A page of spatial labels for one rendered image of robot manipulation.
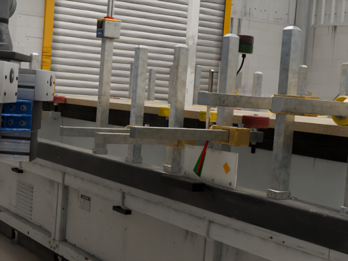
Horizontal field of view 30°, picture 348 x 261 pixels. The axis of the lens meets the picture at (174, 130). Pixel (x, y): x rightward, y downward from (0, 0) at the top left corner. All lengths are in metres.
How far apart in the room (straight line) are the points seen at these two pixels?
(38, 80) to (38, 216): 1.88
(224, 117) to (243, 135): 0.09
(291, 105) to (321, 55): 10.84
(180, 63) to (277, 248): 0.69
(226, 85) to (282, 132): 0.27
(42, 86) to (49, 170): 1.12
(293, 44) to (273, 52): 10.46
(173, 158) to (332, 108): 0.83
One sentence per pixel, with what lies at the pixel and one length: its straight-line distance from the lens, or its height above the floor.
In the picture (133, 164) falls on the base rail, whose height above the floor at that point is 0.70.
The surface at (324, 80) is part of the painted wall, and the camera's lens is 12.01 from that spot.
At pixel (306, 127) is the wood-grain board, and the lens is 1.87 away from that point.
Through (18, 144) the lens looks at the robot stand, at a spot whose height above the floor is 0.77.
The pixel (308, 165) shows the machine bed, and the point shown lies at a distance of 1.93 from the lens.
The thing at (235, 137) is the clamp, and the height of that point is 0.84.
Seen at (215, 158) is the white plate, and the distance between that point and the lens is 1.89.
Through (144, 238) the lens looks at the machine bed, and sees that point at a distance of 2.72.
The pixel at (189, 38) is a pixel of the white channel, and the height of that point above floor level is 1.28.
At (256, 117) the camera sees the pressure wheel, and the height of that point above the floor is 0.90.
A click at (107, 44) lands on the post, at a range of 2.53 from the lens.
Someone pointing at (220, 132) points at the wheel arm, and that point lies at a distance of 1.82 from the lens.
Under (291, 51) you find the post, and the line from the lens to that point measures 1.69.
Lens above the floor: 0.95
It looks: 3 degrees down
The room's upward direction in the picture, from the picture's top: 4 degrees clockwise
